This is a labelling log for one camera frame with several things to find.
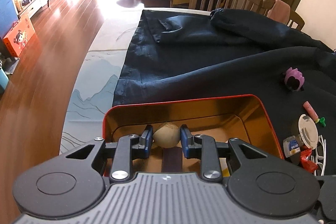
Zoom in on purple spiky toy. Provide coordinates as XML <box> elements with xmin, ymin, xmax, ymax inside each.
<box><xmin>284</xmin><ymin>67</ymin><xmax>306</xmax><ymax>92</ymax></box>

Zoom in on orange gift box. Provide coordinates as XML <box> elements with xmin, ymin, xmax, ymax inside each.
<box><xmin>2</xmin><ymin>14</ymin><xmax>36</xmax><ymax>58</ymax></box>

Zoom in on dark blue cloth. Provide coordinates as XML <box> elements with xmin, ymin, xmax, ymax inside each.
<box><xmin>112</xmin><ymin>9</ymin><xmax>336</xmax><ymax>180</ymax></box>

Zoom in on small jar with blue label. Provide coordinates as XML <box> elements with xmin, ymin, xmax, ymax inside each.
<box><xmin>283</xmin><ymin>135</ymin><xmax>304</xmax><ymax>166</ymax></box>

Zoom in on red metal tin box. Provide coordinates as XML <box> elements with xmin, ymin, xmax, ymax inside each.
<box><xmin>102</xmin><ymin>94</ymin><xmax>285</xmax><ymax>178</ymax></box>

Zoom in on wooden chair with pink cloth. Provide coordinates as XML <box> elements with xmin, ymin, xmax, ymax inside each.
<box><xmin>262</xmin><ymin>0</ymin><xmax>305</xmax><ymax>31</ymax></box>

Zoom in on beige round nut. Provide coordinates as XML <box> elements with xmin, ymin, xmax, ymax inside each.
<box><xmin>153</xmin><ymin>122</ymin><xmax>182</xmax><ymax>149</ymax></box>

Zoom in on red snack packet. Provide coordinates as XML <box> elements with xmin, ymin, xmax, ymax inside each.
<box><xmin>300</xmin><ymin>149</ymin><xmax>318</xmax><ymax>175</ymax></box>

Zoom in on pink tube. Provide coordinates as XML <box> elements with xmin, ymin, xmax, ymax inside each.
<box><xmin>303</xmin><ymin>101</ymin><xmax>320</xmax><ymax>123</ymax></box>

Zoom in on landscape printed table mat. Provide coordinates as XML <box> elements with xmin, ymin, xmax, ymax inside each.
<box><xmin>60</xmin><ymin>7</ymin><xmax>211</xmax><ymax>155</ymax></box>

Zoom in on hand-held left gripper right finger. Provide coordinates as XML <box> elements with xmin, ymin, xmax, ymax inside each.
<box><xmin>180</xmin><ymin>124</ymin><xmax>285</xmax><ymax>182</ymax></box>

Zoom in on white plastic glasses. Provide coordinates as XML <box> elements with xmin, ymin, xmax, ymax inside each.
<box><xmin>311</xmin><ymin>135</ymin><xmax>327</xmax><ymax>176</ymax></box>

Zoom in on pink cloth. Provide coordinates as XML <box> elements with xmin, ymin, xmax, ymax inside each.
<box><xmin>267</xmin><ymin>0</ymin><xmax>291</xmax><ymax>25</ymax></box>

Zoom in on teal container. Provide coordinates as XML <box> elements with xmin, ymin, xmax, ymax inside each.
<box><xmin>0</xmin><ymin>67</ymin><xmax>10</xmax><ymax>94</ymax></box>

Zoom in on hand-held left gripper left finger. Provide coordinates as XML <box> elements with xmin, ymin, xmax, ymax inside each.
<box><xmin>60</xmin><ymin>124</ymin><xmax>154</xmax><ymax>182</ymax></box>

